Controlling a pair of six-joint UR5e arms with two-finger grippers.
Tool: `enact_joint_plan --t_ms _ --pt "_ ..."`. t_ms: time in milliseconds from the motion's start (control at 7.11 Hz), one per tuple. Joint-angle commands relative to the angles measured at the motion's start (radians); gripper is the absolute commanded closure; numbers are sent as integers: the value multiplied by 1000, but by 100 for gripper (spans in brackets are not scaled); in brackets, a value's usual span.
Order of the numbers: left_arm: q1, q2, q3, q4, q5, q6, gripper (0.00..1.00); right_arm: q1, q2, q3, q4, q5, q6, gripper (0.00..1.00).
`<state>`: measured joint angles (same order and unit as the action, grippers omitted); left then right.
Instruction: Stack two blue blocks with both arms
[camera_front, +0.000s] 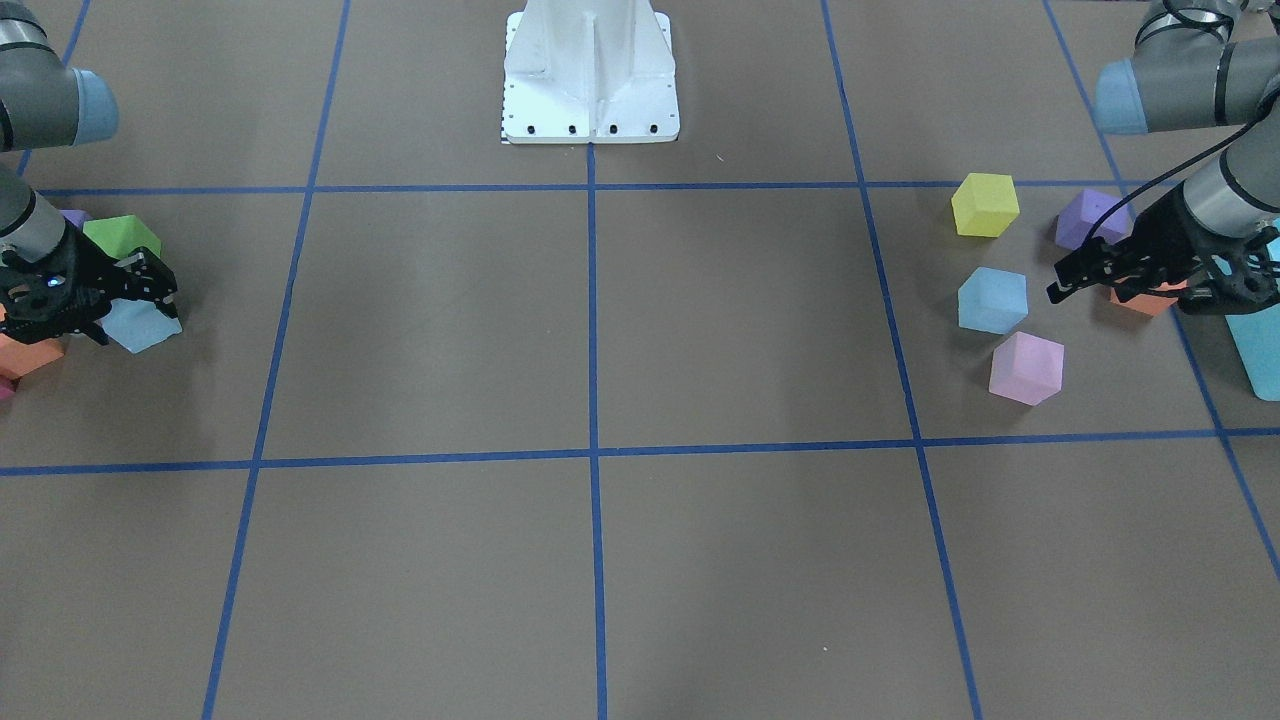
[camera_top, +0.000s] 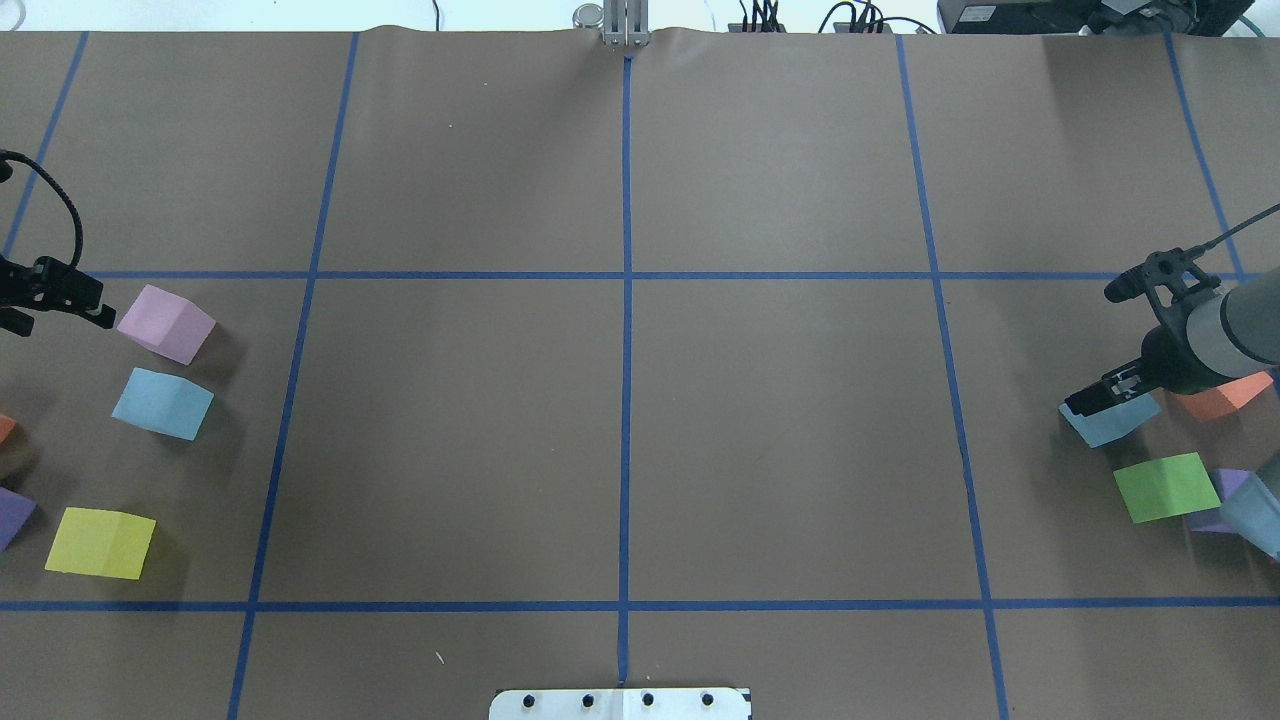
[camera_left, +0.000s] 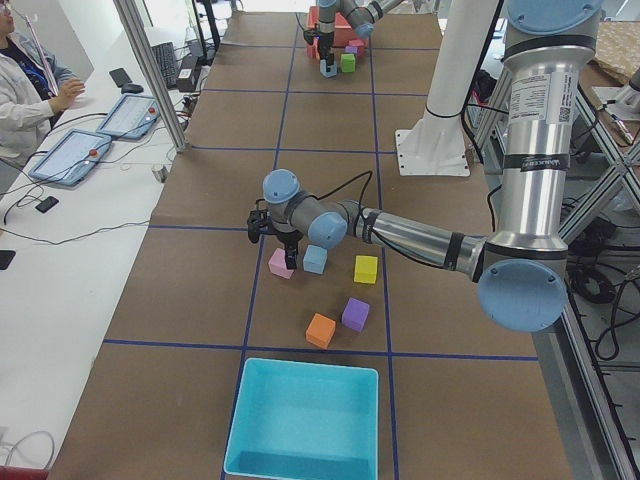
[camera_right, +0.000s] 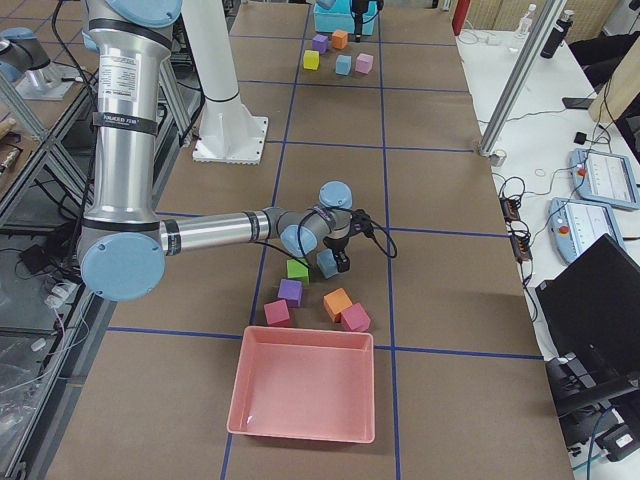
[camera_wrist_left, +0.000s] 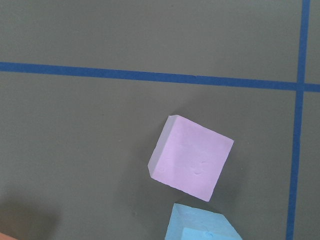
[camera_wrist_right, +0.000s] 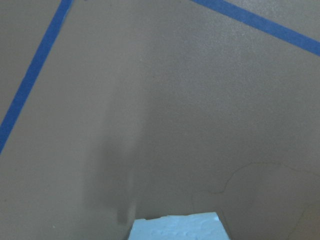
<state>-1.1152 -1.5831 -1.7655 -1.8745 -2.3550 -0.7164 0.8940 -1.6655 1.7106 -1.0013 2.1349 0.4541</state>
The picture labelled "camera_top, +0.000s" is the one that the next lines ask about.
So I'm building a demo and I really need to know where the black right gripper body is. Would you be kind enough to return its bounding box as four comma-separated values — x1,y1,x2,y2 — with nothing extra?
1138,320,1231,395

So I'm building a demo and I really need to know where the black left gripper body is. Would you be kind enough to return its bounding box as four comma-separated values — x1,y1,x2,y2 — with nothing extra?
1,258,44,336

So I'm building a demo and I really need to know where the light blue block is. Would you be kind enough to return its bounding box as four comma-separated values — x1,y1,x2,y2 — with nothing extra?
1059,395,1162,448
111,366,214,441

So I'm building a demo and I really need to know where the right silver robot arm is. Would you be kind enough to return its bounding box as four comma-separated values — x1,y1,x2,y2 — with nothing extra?
1060,272,1277,559

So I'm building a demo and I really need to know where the orange foam block far side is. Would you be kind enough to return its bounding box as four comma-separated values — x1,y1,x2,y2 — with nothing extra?
1170,372,1274,423

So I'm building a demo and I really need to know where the pink foam block near left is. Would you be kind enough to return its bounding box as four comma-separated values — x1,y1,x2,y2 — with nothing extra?
116,284,216,366

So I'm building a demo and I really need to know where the green foam block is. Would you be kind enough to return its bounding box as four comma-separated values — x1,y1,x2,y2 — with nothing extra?
1114,452,1222,524

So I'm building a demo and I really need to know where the purple foam block far side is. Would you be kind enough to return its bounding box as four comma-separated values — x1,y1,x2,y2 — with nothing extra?
1184,468,1253,536

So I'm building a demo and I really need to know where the orange foam block near bin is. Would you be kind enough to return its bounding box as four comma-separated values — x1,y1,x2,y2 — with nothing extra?
0,414,18,445

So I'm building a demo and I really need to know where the purple foam block near bin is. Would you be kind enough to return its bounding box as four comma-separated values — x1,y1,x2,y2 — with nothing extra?
0,487,37,552

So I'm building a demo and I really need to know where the yellow foam block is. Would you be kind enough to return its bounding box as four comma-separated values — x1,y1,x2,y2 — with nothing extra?
44,507,157,582

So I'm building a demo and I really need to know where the small metal cylinder weight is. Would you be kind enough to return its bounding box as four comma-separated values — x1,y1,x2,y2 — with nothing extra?
571,3,605,29

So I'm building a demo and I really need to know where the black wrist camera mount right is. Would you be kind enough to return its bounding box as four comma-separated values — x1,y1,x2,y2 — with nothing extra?
1103,245,1222,325

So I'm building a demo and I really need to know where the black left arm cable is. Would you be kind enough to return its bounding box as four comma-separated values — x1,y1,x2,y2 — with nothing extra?
0,150,84,272

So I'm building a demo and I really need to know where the aluminium frame post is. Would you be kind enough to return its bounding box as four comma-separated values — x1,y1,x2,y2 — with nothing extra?
600,0,652,47

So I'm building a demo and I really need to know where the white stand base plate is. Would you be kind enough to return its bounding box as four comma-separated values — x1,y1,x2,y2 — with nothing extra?
488,687,754,719

